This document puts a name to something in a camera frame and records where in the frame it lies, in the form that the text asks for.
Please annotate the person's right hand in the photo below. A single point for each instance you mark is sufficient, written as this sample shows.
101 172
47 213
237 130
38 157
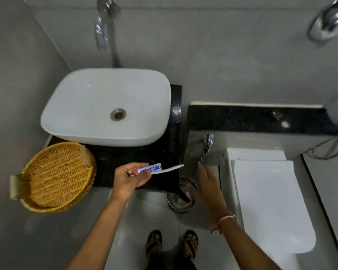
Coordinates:
211 196

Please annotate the person's left hand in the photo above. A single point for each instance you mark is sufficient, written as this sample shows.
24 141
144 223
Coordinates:
124 182

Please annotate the person's right thumb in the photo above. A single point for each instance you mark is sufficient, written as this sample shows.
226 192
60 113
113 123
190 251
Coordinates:
192 189

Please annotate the person's left fingers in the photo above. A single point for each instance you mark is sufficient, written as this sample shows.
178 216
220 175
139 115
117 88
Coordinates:
142 178

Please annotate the white toothpaste tube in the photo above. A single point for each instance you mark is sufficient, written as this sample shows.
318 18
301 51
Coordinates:
153 167

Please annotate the white toothbrush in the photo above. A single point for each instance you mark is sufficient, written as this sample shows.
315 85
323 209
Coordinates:
170 168

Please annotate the person's left forearm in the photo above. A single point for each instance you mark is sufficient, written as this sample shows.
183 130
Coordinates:
101 236

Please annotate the person's right forearm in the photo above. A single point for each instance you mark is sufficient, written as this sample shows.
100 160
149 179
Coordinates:
245 247

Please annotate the round steel pedal bin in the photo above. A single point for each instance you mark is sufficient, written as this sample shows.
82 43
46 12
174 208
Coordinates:
176 206

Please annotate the black granite sink counter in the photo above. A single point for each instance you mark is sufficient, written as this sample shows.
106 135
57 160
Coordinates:
157 154

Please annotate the chrome hand bidet sprayer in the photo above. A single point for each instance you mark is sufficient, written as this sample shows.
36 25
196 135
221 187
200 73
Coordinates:
206 146

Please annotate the black brown sandal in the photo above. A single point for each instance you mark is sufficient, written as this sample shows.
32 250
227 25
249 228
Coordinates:
190 244
153 244

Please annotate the white toilet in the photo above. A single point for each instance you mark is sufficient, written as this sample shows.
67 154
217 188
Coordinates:
242 154

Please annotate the metal sink drain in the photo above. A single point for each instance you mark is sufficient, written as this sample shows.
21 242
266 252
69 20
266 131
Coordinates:
118 114

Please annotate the person's dark trousers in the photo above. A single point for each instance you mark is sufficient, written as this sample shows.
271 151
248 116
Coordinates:
171 264

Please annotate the white toilet lid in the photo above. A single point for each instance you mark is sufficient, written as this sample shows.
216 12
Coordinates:
273 205

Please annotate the round wicker basket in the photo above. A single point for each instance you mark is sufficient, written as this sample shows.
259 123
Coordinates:
59 177

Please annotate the black granite ledge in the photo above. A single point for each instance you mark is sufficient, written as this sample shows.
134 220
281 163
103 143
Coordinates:
242 119

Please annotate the white ceramic sink basin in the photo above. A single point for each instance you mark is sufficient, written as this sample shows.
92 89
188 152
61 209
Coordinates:
101 95

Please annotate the small chrome flush button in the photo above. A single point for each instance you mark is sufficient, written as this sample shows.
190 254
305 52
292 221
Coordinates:
276 114

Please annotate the chrome wall faucet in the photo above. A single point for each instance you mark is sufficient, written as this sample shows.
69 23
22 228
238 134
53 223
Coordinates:
102 30

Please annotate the chrome wall fixture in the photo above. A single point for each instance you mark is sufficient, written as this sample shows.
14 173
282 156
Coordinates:
328 21

